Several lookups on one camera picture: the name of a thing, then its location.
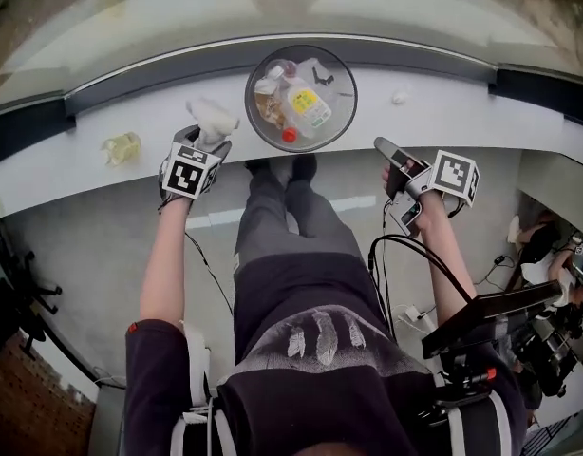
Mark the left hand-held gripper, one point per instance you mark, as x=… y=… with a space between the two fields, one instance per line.
x=187 y=174

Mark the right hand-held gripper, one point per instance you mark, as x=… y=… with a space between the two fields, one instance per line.
x=455 y=174

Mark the white terry cloth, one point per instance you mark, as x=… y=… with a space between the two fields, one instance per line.
x=213 y=119

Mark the person's left forearm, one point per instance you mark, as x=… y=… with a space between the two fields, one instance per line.
x=163 y=264

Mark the person's right forearm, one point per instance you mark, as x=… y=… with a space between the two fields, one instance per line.
x=448 y=250

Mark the person's right hand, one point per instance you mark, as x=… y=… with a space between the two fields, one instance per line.
x=385 y=178

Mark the grey window ledge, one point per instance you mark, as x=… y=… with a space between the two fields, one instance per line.
x=438 y=121

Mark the crumpled white paper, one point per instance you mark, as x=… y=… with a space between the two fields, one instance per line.
x=400 y=95

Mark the person's left black shoe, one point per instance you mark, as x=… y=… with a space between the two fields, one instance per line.
x=260 y=166

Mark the person's black shoe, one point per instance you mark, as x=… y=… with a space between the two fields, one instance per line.
x=260 y=166
x=305 y=166

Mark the brown snack wrapper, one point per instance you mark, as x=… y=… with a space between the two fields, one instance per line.
x=270 y=105

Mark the small yellowish clear bottle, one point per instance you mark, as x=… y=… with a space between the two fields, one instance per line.
x=121 y=149

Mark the red round lid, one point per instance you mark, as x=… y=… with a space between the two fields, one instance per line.
x=289 y=135

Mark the person's right black shoe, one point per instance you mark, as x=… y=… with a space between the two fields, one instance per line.
x=305 y=166

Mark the clear bottle with yellow label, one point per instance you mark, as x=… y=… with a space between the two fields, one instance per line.
x=306 y=105

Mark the clear plastic cup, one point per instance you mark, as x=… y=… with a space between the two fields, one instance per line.
x=287 y=68

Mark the grey trousers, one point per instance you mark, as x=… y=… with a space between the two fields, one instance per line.
x=310 y=226

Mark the white power adapter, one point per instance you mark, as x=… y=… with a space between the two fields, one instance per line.
x=411 y=312

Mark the black office chair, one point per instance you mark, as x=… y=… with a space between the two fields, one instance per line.
x=35 y=297

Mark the black equipment stand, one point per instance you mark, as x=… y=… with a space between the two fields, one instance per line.
x=548 y=349

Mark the dark feather-print shirt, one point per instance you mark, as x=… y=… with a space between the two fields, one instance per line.
x=320 y=397

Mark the black window frame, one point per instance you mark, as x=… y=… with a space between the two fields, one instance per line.
x=25 y=131

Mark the black mount with red knob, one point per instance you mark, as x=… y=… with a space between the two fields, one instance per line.
x=467 y=378

